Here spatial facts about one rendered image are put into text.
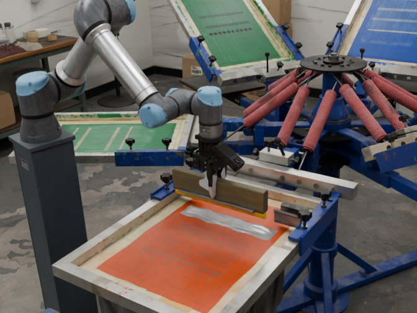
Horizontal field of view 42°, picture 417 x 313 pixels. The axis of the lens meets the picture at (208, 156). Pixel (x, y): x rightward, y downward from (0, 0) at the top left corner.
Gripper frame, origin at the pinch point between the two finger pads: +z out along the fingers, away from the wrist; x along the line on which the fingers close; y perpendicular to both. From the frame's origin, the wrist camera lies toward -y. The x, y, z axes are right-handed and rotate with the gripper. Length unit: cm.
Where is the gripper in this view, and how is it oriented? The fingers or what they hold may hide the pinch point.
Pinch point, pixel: (218, 192)
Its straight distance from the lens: 180.3
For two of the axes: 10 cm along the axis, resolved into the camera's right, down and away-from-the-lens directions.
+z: 0.3, 9.1, 4.0
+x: -5.6, 3.5, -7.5
